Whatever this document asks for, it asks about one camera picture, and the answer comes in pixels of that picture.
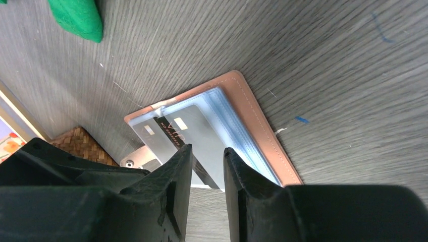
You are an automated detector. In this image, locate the green cloth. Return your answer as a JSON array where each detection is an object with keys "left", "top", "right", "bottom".
[{"left": 0, "top": 0, "right": 103, "bottom": 44}]

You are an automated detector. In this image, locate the grey VIP credit card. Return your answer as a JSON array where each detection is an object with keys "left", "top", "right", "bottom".
[{"left": 155, "top": 104, "right": 225, "bottom": 190}]

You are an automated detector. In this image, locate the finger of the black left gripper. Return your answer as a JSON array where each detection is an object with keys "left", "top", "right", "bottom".
[{"left": 1, "top": 138, "right": 150, "bottom": 191}]

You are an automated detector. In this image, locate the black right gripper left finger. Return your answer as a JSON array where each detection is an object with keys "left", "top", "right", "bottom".
[{"left": 1, "top": 145, "right": 192, "bottom": 241}]

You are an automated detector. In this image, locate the tan leather card holder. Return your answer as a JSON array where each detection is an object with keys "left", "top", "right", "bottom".
[{"left": 120, "top": 71, "right": 302, "bottom": 186}]

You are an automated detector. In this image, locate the brown woven basket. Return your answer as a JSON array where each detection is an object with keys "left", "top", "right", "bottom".
[{"left": 49, "top": 127, "right": 119, "bottom": 166}]

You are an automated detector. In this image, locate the orange floral cloth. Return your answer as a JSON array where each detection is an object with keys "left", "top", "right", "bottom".
[{"left": 1, "top": 117, "right": 27, "bottom": 163}]

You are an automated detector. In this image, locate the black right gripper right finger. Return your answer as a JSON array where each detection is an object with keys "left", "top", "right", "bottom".
[{"left": 224, "top": 148, "right": 427, "bottom": 241}]

